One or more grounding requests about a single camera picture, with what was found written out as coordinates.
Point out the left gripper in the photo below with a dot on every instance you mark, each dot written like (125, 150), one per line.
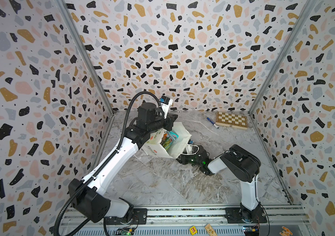
(156, 114)

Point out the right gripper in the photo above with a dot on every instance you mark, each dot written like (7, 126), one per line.
(183, 159)

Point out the white floral paper bag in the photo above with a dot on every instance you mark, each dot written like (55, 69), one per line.
(170, 144)

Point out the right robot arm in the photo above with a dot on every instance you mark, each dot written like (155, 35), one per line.
(245, 167)

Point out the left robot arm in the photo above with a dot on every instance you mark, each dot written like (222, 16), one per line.
(88, 193)

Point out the blue white marker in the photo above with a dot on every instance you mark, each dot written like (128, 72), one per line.
(213, 123)

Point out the wooden chessboard box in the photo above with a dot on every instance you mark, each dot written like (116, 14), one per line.
(232, 120)

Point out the wooden mousetrap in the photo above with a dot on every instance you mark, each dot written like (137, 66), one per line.
(209, 229)

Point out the yellow sticker tag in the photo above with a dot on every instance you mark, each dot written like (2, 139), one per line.
(193, 230)

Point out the orange toy figure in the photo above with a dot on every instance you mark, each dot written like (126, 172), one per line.
(285, 231)

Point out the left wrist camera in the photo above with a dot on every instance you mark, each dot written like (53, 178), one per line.
(165, 102)

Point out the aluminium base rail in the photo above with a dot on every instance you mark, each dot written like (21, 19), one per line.
(177, 220)

